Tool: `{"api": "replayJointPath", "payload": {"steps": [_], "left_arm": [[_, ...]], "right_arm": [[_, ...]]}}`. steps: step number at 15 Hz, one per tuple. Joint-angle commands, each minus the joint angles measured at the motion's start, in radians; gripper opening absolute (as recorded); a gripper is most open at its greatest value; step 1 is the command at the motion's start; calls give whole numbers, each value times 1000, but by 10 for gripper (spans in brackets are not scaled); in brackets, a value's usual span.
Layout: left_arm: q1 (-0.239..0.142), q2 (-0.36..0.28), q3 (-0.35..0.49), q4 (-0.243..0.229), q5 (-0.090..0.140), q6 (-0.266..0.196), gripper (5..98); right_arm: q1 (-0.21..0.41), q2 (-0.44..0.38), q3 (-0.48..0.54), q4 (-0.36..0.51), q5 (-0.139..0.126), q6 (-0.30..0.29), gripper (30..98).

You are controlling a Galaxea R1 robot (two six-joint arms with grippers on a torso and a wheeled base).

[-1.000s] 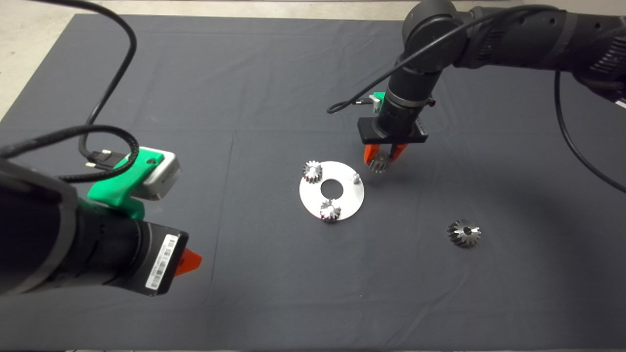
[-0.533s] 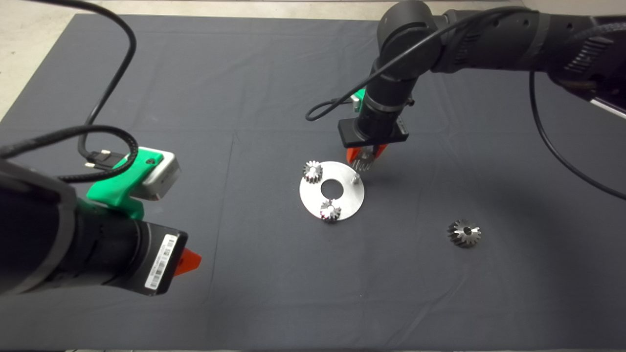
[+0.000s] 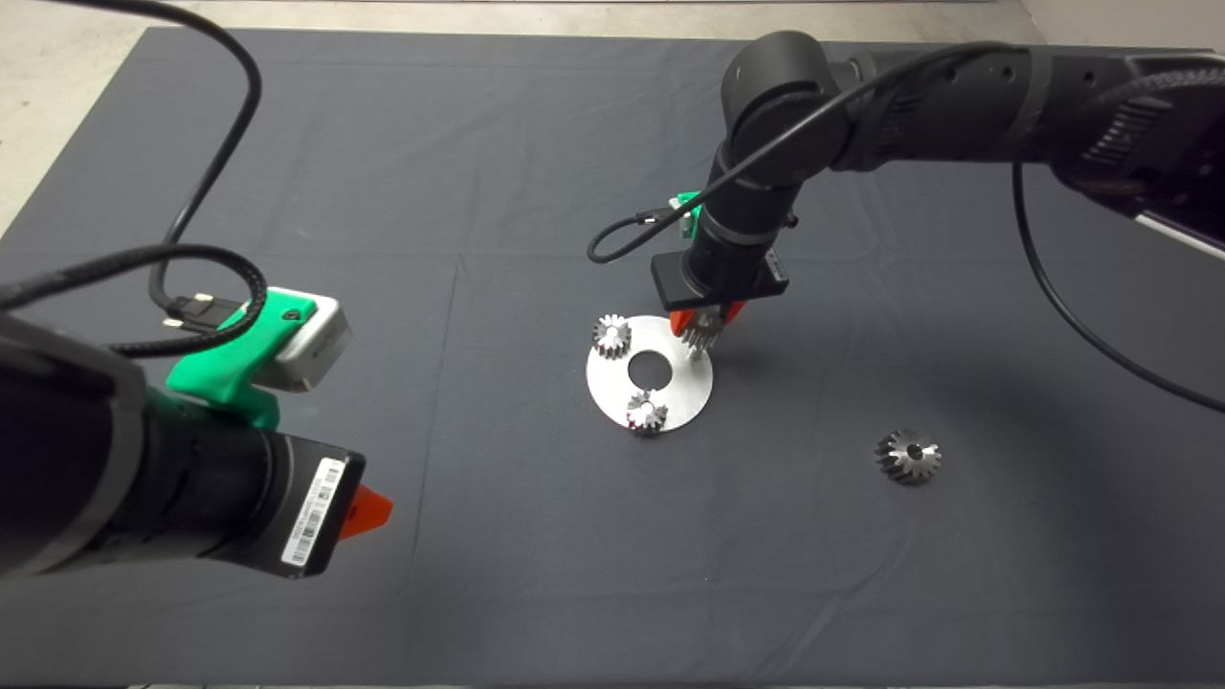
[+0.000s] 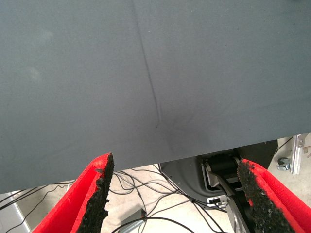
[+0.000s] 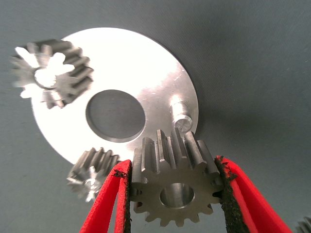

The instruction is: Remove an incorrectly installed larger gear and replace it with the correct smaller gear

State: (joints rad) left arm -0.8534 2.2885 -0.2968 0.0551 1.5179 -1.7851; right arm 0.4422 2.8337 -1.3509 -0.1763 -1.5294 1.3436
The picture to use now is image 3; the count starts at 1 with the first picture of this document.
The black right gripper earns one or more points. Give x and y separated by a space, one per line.
718 290

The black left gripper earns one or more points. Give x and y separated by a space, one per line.
306 505

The small steel gear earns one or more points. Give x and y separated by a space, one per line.
703 330
646 413
611 337

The larger steel gear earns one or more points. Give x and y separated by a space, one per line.
895 459

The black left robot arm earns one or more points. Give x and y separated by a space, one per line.
96 459

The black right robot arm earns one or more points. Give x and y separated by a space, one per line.
957 105

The round metal plate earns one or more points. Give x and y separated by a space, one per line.
612 383

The dark table cloth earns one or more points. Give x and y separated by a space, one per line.
574 144

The silver right camera box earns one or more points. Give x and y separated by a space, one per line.
685 225

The silver camera box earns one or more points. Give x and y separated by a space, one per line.
685 225
314 344

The green right camera mount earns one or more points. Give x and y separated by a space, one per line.
687 201

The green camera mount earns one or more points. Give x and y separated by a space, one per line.
687 201
220 366

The silver left camera box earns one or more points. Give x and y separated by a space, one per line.
314 344

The green left camera mount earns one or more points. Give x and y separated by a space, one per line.
220 366

